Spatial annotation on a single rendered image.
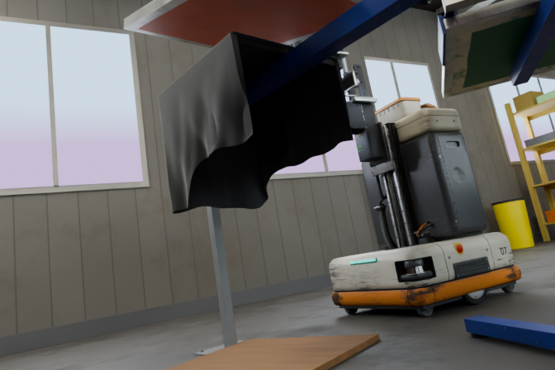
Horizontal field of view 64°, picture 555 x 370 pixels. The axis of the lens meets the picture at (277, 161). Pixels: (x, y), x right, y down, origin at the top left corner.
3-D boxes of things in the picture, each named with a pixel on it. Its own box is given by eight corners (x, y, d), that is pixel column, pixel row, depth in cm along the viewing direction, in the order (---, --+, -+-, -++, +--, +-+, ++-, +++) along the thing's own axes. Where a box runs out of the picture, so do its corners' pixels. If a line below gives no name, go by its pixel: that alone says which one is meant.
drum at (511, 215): (514, 247, 564) (502, 202, 577) (544, 244, 532) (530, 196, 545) (497, 251, 546) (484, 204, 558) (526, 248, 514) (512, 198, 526)
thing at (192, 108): (171, 211, 147) (158, 94, 157) (181, 211, 150) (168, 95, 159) (253, 178, 114) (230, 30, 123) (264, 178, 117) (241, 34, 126)
